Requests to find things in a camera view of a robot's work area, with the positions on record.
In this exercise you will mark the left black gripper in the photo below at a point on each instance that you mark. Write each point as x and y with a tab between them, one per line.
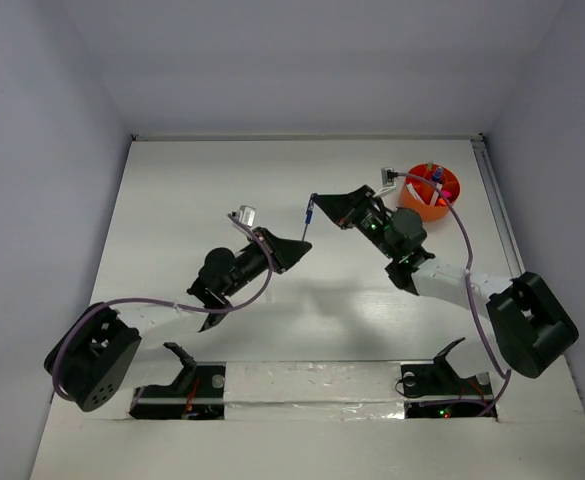
286	250

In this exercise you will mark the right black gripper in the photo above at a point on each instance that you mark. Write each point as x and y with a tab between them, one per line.
346	208

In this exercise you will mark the blue ballpoint pen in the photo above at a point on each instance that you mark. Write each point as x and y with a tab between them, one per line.
307	220

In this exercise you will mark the black capped white marker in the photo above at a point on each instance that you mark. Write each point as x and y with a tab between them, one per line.
435	194

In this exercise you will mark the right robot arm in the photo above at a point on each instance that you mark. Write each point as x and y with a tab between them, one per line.
530	326

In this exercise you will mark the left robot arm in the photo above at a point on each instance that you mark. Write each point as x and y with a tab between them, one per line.
131	342

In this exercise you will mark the orange round compartment container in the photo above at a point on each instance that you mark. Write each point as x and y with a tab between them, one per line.
425	187

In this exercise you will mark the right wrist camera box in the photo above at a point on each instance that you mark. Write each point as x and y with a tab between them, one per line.
388	182

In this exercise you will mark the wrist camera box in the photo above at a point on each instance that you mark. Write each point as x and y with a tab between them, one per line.
243	217
388	182

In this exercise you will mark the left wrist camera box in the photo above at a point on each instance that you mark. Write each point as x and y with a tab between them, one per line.
243	217

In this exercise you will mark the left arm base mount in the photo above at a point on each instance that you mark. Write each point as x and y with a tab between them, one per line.
196	393

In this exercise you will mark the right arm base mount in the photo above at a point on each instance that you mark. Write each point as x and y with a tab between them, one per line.
432	389

